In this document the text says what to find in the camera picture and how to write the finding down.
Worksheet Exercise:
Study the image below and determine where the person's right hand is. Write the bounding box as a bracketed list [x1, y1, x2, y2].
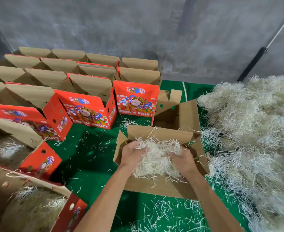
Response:
[167, 147, 201, 181]

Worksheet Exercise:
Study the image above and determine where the person's left hand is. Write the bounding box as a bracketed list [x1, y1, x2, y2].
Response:
[118, 140, 148, 176]

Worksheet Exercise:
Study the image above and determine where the pile of shredded paper filler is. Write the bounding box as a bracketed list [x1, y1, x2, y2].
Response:
[196, 75, 284, 232]

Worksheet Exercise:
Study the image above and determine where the group of red fruit boxes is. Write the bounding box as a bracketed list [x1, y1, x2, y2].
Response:
[0, 47, 163, 142]

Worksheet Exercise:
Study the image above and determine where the person's left forearm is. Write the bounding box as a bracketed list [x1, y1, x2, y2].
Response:
[74, 167, 133, 232]

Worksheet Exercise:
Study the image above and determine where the person's right forearm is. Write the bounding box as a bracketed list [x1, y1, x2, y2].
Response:
[186, 171, 245, 232]

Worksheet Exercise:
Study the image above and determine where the white pole with black grip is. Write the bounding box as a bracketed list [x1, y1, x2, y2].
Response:
[236, 5, 284, 82]

